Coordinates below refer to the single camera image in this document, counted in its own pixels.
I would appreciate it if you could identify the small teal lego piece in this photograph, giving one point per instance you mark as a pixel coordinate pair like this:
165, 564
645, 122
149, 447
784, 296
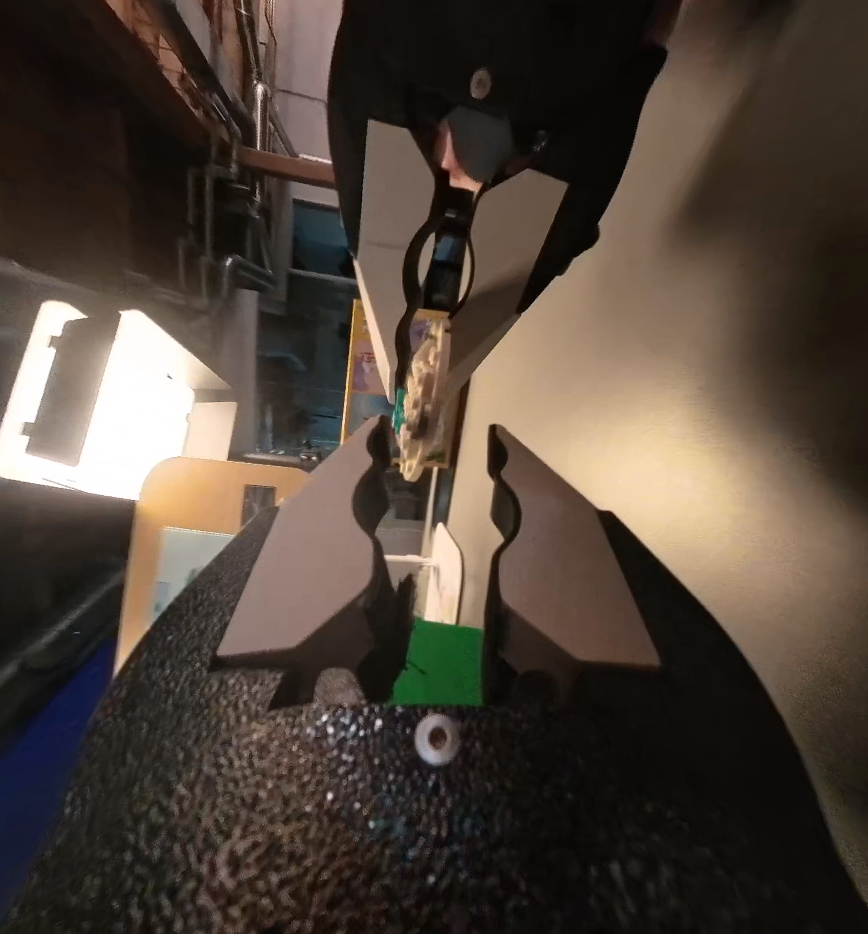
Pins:
403, 412

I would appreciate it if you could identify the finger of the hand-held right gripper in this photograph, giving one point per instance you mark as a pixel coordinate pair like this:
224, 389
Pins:
383, 219
507, 248

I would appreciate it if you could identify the green plastic bin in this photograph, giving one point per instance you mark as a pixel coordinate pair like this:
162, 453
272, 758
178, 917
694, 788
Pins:
441, 664

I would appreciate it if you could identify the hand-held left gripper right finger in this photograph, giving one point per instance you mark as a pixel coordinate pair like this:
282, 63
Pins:
580, 584

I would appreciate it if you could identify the light blue instruction booklet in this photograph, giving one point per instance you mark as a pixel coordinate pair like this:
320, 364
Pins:
186, 562

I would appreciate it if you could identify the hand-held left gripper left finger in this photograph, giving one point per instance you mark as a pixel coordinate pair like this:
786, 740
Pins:
295, 584

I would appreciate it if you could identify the studio light panel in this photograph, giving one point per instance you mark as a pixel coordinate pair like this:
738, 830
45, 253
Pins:
135, 408

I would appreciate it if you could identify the round white lego plate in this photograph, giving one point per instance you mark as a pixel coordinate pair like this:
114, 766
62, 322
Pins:
427, 365

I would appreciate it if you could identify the person's right hand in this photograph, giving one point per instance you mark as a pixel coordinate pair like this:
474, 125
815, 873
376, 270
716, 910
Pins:
450, 157

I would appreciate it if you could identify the yellow lego box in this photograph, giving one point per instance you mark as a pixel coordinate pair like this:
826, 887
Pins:
365, 365

